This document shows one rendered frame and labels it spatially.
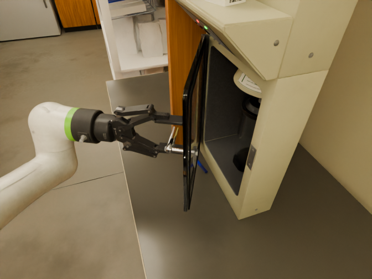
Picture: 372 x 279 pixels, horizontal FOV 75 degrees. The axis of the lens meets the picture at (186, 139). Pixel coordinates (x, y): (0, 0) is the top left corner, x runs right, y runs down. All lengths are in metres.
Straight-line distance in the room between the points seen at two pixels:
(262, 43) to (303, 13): 0.07
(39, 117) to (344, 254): 0.89
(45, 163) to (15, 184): 0.10
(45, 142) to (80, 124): 0.12
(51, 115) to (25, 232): 1.50
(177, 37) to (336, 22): 0.42
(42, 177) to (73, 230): 1.30
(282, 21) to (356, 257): 0.66
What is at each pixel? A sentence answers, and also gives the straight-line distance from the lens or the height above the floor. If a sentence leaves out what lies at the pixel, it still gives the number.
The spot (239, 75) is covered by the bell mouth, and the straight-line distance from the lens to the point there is 0.62.
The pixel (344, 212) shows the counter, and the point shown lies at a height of 0.94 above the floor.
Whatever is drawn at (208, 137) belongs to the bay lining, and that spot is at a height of 1.03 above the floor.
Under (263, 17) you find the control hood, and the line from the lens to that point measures 0.41.
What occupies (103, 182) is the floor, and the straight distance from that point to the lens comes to 2.16.
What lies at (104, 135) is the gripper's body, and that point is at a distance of 0.66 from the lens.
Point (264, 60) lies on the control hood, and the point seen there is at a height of 1.45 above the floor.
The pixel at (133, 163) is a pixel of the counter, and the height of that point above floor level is 0.94.
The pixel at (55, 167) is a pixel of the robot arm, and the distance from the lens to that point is 0.74.
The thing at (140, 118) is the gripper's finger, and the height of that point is 1.25.
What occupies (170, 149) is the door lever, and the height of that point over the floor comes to 1.21.
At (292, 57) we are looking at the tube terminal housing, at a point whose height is 1.45.
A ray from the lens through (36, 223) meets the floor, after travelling 2.13.
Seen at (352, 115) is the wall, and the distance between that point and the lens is 0.94.
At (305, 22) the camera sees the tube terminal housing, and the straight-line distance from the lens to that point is 0.44.
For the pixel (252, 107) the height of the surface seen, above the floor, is 1.25.
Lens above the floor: 1.61
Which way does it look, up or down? 42 degrees down
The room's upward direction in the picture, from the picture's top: straight up
